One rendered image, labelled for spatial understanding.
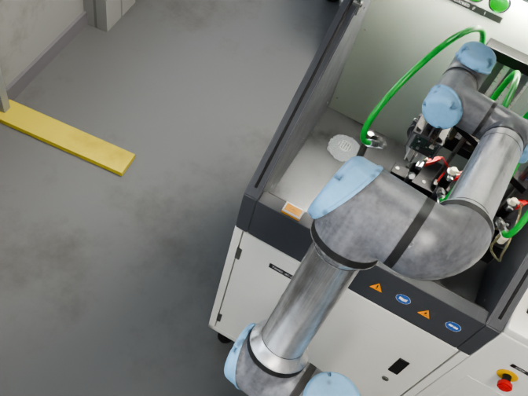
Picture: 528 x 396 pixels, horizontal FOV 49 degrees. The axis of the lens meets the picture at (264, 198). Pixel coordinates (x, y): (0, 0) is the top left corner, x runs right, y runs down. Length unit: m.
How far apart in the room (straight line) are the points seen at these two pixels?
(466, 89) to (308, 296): 0.50
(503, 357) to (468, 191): 0.73
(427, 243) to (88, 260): 1.79
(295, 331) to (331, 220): 0.24
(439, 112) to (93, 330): 1.58
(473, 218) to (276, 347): 0.40
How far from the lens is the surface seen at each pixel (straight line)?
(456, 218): 0.84
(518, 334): 1.50
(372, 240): 0.82
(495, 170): 1.00
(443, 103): 1.13
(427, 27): 1.63
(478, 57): 1.22
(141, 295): 2.34
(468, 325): 1.52
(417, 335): 1.63
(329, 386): 1.09
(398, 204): 0.81
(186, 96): 2.97
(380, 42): 1.69
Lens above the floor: 2.13
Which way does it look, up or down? 54 degrees down
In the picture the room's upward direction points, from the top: 18 degrees clockwise
